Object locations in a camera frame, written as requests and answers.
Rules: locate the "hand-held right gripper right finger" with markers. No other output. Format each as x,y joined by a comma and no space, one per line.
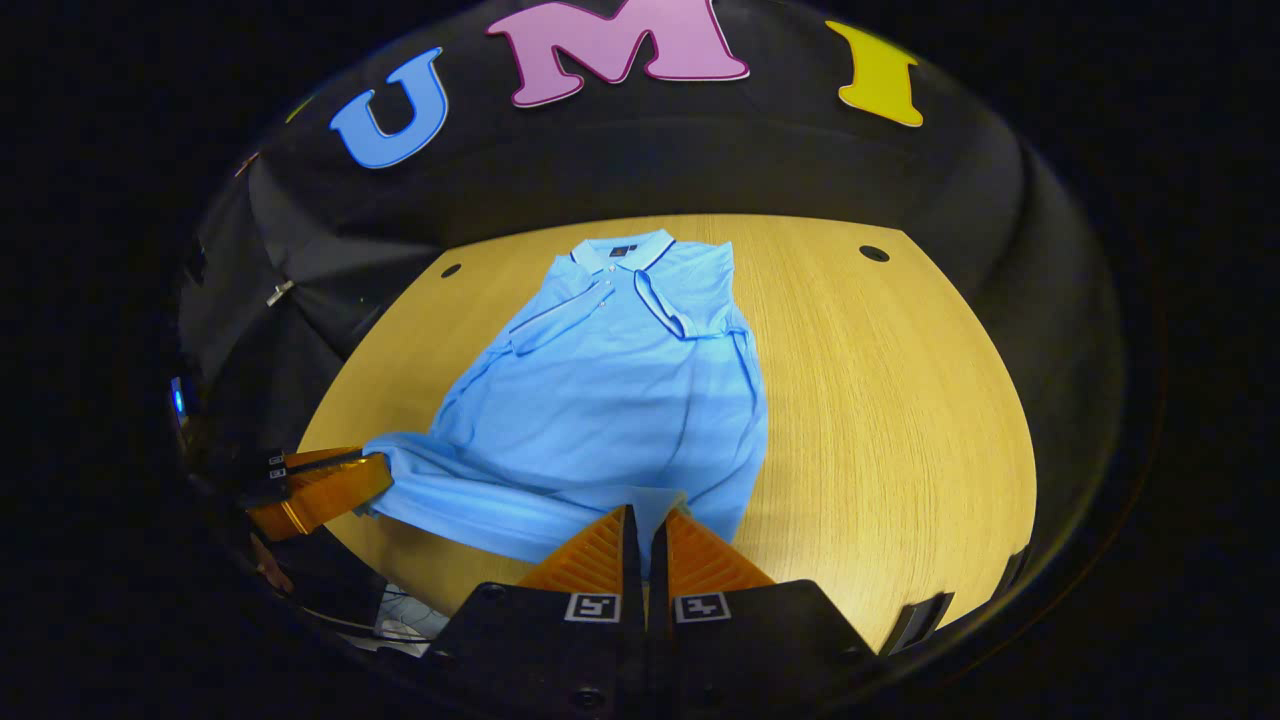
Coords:
657,570

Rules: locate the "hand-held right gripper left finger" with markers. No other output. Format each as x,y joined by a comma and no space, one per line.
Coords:
631,570

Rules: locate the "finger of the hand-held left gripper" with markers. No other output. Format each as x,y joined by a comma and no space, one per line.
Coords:
300,462
320,495

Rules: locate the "light blue T-shirt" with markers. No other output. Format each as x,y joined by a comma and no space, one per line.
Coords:
600,400

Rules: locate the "white crumpled sheet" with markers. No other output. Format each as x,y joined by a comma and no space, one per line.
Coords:
410,615

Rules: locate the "small silver clip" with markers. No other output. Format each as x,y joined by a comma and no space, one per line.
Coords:
280,292

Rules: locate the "black backdrop cloth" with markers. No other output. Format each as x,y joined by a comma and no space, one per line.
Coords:
700,150

